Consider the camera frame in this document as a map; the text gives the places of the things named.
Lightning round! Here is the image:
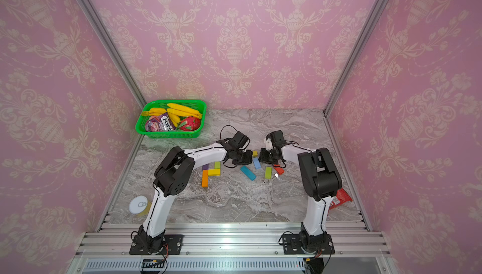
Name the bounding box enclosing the aluminium mounting rail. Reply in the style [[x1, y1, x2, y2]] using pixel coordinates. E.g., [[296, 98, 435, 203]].
[[68, 221, 396, 273]]

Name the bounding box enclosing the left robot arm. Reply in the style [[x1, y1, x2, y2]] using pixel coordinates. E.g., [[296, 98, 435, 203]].
[[129, 142, 252, 255]]

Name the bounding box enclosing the purple snack packet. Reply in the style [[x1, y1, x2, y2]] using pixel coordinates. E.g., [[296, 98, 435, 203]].
[[145, 112, 176, 132]]

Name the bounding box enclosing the teal block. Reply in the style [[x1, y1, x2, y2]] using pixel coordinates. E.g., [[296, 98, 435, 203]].
[[240, 166, 256, 181]]

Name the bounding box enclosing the green plastic basket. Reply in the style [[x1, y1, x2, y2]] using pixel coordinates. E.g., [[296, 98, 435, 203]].
[[135, 99, 207, 138]]

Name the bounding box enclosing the orange block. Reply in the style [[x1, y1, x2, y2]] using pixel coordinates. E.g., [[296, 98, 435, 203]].
[[202, 170, 209, 187]]

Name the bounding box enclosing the red dragon fruit toy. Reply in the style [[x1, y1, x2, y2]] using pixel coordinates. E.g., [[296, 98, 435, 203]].
[[177, 117, 202, 132]]

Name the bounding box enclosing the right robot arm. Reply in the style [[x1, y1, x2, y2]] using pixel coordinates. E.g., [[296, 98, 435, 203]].
[[259, 144, 343, 255]]

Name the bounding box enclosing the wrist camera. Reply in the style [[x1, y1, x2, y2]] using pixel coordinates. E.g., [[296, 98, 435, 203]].
[[228, 131, 251, 150], [264, 130, 287, 150]]

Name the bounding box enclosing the light blue block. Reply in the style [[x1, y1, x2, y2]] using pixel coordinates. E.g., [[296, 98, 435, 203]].
[[253, 157, 262, 169]]

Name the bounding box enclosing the red block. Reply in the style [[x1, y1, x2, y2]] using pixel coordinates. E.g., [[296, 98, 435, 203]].
[[273, 165, 284, 176]]

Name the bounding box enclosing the yellow banana bunch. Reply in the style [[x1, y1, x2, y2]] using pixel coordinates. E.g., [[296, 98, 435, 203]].
[[141, 103, 203, 127]]

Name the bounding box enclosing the red snack bag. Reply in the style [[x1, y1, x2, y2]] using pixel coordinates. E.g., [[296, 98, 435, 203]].
[[330, 189, 353, 209]]

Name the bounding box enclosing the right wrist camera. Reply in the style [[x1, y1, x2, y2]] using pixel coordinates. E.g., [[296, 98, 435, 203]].
[[264, 130, 287, 150]]

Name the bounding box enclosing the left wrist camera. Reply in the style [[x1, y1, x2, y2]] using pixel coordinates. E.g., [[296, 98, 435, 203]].
[[228, 131, 251, 150]]

